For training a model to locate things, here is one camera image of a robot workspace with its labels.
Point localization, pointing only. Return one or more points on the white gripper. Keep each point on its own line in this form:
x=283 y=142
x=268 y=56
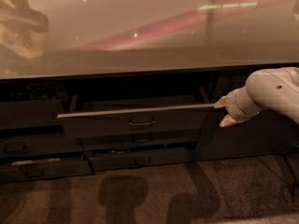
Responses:
x=233 y=107

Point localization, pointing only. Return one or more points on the dark drawer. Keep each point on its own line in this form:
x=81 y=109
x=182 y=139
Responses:
x=125 y=141
x=141 y=158
x=37 y=145
x=28 y=114
x=154 y=114
x=47 y=170

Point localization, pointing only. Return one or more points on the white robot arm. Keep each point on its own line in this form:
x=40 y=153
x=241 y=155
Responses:
x=275 y=89

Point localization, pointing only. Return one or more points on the dark cabinet door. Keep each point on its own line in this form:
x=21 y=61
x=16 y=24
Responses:
x=266 y=133

